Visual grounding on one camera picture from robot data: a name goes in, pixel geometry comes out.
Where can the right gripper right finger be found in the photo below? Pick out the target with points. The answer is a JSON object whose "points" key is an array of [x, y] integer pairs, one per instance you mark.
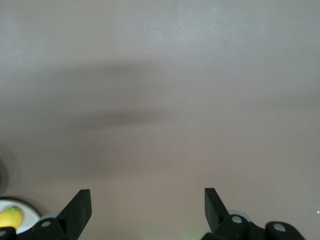
{"points": [[216, 217]]}

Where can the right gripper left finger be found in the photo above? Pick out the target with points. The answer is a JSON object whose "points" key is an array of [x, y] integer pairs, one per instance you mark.
{"points": [[75, 215]]}

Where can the yellow lemon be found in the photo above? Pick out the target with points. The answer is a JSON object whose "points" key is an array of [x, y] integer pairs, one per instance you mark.
{"points": [[10, 217]]}

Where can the pale pink plate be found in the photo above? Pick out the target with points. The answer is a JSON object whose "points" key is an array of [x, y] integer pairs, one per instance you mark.
{"points": [[30, 216]]}

